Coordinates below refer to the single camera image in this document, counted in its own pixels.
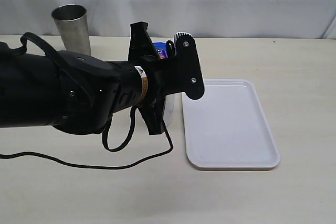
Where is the white plastic tray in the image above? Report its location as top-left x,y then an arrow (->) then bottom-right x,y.
182,79 -> 281,170

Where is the blue plastic lid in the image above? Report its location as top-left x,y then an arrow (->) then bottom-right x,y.
153,42 -> 168,59

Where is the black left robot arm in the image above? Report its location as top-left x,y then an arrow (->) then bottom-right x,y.
1,22 -> 204,135

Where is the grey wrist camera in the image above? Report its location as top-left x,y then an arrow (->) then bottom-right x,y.
173,31 -> 193,56

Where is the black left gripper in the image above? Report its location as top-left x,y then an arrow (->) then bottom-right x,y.
128,22 -> 204,135

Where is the clear plastic container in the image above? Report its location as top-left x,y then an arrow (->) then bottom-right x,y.
163,94 -> 175,126

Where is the white backdrop curtain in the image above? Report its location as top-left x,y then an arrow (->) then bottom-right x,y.
1,0 -> 335,38

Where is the black cable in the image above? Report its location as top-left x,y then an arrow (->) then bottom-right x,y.
0,31 -> 174,170

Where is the stainless steel cup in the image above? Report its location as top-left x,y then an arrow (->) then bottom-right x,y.
51,4 -> 91,55

